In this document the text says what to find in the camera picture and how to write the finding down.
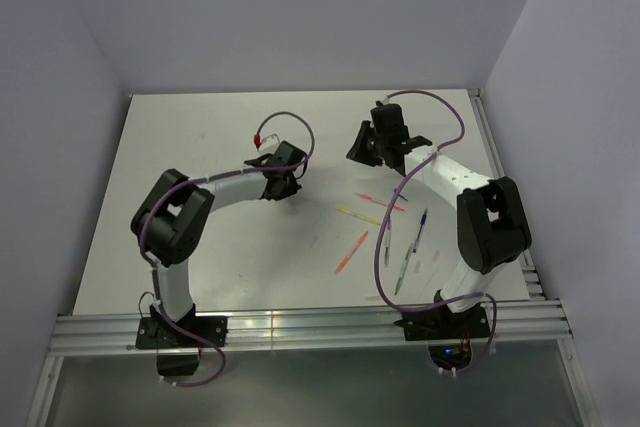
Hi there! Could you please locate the orange highlighter pen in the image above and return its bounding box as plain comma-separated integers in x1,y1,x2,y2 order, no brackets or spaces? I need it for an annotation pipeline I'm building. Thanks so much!
334,231,369,275

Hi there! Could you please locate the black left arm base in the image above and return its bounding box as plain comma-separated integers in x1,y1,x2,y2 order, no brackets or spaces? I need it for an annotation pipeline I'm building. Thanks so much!
135,315,230,382

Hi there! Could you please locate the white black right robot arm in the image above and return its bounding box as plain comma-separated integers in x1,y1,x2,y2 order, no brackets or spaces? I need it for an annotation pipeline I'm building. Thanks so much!
346,102,532,337

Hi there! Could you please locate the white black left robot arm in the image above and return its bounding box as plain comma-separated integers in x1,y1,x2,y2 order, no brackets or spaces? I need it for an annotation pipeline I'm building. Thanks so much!
131,141,308,346

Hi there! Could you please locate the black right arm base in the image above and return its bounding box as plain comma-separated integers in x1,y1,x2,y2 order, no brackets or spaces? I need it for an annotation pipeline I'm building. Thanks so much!
394,306,490,370

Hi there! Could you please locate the blue pen cap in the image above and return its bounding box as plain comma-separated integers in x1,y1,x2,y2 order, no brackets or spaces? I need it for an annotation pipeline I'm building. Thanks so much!
394,188,409,202

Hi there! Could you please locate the pink highlighter pen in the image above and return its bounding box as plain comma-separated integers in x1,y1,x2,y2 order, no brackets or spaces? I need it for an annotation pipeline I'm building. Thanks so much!
354,192,405,212

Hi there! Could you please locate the yellow highlighter pen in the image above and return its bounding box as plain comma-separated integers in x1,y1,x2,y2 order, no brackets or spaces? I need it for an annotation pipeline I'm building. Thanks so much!
334,206,381,226

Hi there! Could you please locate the blue ballpoint pen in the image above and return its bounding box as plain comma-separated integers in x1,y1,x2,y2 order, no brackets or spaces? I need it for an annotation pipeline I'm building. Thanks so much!
412,207,429,253

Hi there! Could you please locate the purple highlighter pen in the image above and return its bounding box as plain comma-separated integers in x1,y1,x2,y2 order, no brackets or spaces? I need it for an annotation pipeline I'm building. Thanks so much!
384,217,392,268

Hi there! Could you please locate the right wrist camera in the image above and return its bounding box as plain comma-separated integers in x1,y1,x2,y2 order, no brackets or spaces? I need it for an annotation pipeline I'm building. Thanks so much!
375,96,392,107

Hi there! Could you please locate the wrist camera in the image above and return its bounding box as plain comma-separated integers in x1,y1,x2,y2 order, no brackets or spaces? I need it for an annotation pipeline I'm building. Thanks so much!
375,96,392,107
253,134,280,153

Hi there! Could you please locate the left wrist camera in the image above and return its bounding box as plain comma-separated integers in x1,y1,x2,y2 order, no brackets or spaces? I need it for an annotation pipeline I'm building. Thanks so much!
253,134,280,153

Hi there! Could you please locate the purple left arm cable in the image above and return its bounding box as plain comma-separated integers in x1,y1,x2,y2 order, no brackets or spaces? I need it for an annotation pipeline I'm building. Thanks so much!
138,112,316,268

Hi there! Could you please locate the aluminium front rail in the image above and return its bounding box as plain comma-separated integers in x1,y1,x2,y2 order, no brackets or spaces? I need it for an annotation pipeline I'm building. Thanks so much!
46,300,573,357

